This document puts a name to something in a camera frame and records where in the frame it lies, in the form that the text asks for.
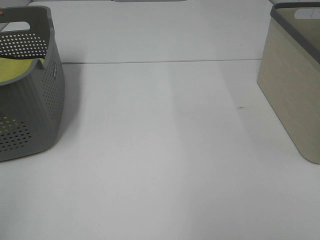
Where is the grey perforated laundry basket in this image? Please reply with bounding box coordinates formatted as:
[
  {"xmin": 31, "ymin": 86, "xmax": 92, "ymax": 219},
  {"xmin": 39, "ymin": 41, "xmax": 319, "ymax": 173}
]
[{"xmin": 0, "ymin": 6, "xmax": 65, "ymax": 161}]

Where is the beige storage basket grey rim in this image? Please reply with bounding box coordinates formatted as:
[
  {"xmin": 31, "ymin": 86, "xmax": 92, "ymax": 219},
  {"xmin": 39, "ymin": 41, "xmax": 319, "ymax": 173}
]
[{"xmin": 257, "ymin": 1, "xmax": 320, "ymax": 164}]

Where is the yellow-green cloth in basket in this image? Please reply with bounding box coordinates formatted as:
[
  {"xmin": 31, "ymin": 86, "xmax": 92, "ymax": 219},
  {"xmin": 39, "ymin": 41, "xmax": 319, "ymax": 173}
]
[{"xmin": 0, "ymin": 57, "xmax": 33, "ymax": 83}]

